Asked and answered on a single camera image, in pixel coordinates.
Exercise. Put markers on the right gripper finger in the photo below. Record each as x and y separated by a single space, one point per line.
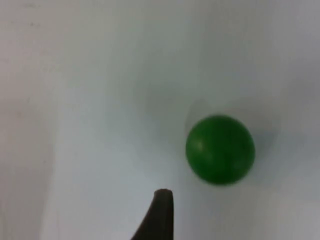
158 220

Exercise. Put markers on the green ball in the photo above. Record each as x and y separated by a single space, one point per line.
220 150

